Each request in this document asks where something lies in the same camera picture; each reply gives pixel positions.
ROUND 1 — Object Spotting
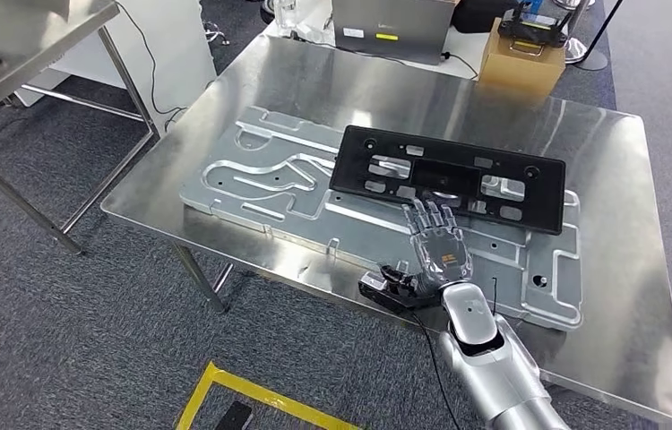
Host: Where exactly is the brown cardboard box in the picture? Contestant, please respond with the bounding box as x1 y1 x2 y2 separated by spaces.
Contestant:
478 17 567 99

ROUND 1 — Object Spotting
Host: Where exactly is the black handled device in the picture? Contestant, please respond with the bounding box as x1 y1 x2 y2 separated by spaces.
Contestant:
497 1 570 59

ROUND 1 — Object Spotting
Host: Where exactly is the stainless steel table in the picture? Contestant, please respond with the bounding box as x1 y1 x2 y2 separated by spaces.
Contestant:
99 32 672 424
0 0 162 256

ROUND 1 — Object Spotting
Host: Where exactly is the black plastic plate bracket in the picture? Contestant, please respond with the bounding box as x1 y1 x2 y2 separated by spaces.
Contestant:
328 125 567 237

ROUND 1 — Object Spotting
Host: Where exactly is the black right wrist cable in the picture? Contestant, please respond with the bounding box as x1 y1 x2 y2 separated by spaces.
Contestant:
409 311 452 430

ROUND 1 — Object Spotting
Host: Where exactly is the stamped sheet metal panel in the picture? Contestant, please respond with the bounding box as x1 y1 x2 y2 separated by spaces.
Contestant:
179 105 585 331

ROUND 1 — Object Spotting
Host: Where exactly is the white cabinet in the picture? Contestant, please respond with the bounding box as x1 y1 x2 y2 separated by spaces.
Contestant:
12 0 219 138

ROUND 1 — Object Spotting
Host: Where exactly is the white desk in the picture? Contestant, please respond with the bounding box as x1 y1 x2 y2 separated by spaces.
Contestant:
263 0 518 82

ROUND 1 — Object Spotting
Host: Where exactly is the grey laptop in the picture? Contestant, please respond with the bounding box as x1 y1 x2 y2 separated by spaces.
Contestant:
332 0 459 65

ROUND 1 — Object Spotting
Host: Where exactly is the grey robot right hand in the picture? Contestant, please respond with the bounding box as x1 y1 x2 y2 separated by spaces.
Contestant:
380 198 474 297

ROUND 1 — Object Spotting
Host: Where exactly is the chrome base pole stand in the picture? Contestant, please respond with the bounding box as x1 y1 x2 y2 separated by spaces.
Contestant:
552 0 626 73

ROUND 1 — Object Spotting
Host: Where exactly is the robot right wrist camera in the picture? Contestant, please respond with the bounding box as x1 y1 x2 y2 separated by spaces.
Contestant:
358 270 441 314

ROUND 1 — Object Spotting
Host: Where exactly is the black power cable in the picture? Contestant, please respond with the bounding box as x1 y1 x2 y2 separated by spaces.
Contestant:
113 0 190 133

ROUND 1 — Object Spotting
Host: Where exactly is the yellow floor tape square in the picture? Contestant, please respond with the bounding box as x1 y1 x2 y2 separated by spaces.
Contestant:
176 360 364 430

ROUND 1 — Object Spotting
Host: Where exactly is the black bag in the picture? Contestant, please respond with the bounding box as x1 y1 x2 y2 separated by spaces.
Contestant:
452 0 518 35

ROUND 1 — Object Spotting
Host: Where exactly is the chrome chair base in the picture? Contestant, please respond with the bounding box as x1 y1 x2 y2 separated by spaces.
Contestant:
201 19 231 47

